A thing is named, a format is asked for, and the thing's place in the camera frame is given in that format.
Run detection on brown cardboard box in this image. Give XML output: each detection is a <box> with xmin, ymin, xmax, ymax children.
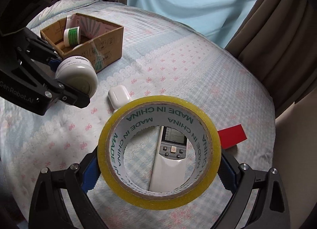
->
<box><xmin>40</xmin><ymin>13</ymin><xmax>124</xmax><ymax>72</ymax></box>

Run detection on green label jar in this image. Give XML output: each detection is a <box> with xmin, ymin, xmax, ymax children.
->
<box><xmin>63</xmin><ymin>26</ymin><xmax>81</xmax><ymax>47</ymax></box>

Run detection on white cream jar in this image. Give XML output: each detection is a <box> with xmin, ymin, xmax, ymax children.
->
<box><xmin>55</xmin><ymin>56</ymin><xmax>98</xmax><ymax>98</ymax></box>

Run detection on white earbuds case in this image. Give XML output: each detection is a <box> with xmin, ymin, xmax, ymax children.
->
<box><xmin>108</xmin><ymin>85</ymin><xmax>131</xmax><ymax>111</ymax></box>

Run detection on brown right curtain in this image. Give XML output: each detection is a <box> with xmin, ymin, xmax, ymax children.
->
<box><xmin>225</xmin><ymin>0</ymin><xmax>316</xmax><ymax>116</ymax></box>

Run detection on red and white carton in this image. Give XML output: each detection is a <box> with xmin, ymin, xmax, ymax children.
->
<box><xmin>218</xmin><ymin>124</ymin><xmax>247</xmax><ymax>150</ymax></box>

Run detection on white remote control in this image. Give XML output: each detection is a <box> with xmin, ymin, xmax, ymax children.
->
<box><xmin>149</xmin><ymin>126</ymin><xmax>187</xmax><ymax>193</ymax></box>

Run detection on checked floral bed sheet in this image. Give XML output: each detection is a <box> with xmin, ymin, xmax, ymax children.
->
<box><xmin>1</xmin><ymin>0</ymin><xmax>275</xmax><ymax>228</ymax></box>

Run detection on yellow packing tape roll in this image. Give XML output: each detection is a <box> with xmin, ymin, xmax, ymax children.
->
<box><xmin>97</xmin><ymin>95</ymin><xmax>221</xmax><ymax>210</ymax></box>

